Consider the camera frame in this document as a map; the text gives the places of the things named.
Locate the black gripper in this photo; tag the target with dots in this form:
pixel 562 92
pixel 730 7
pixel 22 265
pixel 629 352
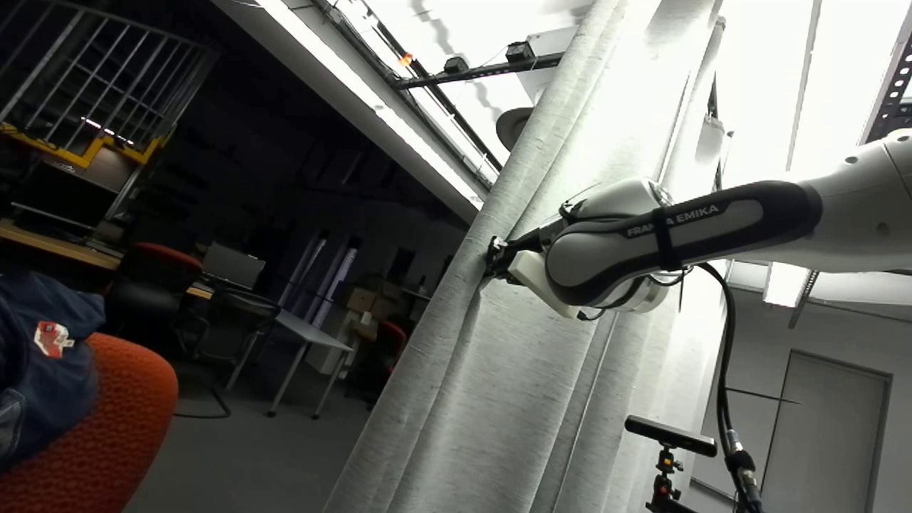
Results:
pixel 518 245

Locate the grey-white woven curtain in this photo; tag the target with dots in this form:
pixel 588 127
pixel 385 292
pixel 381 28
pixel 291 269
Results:
pixel 494 399

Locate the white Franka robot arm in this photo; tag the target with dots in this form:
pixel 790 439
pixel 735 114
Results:
pixel 856 216

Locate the round ceiling vent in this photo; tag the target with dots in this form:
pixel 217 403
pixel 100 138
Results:
pixel 514 127

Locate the small red chair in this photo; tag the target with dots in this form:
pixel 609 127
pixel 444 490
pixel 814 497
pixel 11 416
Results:
pixel 395 333

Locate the long ceiling light strip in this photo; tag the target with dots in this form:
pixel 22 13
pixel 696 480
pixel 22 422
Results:
pixel 381 109

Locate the white folding table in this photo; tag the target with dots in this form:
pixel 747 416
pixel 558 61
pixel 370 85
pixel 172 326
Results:
pixel 304 332

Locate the square ceiling light panel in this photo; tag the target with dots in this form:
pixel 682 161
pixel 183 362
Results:
pixel 789 286

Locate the grey computer monitor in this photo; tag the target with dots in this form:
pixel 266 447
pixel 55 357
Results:
pixel 236 265

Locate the red-backed office chair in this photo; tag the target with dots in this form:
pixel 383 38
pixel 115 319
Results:
pixel 157 286

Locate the grey door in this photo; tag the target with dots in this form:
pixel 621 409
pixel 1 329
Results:
pixel 827 436

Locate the perforated black rack upright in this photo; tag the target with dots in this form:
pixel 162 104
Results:
pixel 897 95

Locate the orange mesh office chair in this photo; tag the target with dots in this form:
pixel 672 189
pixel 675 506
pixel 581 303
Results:
pixel 115 427

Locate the wooden desk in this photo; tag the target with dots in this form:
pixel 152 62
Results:
pixel 58 245

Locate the dark blue jacket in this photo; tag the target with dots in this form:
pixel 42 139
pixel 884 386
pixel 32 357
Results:
pixel 46 399

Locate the black ceiling rail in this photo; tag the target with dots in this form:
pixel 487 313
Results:
pixel 475 68

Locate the yellow shelf frame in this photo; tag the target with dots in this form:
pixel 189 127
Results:
pixel 88 152

